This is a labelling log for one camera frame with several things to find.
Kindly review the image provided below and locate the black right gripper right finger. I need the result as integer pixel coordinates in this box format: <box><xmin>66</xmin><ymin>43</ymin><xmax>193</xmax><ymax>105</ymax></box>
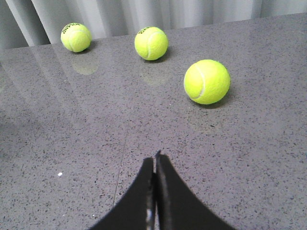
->
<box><xmin>156</xmin><ymin>151</ymin><xmax>234</xmax><ymax>230</ymax></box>

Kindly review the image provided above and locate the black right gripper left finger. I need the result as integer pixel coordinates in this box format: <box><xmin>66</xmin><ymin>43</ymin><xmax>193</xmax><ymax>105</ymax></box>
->
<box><xmin>91</xmin><ymin>158</ymin><xmax>154</xmax><ymax>230</ymax></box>

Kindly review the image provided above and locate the right back tennis ball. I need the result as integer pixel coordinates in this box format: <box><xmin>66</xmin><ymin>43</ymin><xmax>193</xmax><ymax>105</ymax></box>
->
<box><xmin>184</xmin><ymin>59</ymin><xmax>231</xmax><ymax>105</ymax></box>

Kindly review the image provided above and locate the middle back tennis ball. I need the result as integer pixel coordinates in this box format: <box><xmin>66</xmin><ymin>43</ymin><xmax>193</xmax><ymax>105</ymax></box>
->
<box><xmin>134</xmin><ymin>26</ymin><xmax>168</xmax><ymax>61</ymax></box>

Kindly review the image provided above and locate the Roland Garros tennis ball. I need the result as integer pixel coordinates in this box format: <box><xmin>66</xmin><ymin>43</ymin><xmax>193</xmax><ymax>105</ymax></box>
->
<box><xmin>60</xmin><ymin>23</ymin><xmax>92</xmax><ymax>53</ymax></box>

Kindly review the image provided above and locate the grey pleated curtain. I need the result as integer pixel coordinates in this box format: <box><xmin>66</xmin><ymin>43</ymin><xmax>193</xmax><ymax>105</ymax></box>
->
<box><xmin>0</xmin><ymin>0</ymin><xmax>307</xmax><ymax>49</ymax></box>

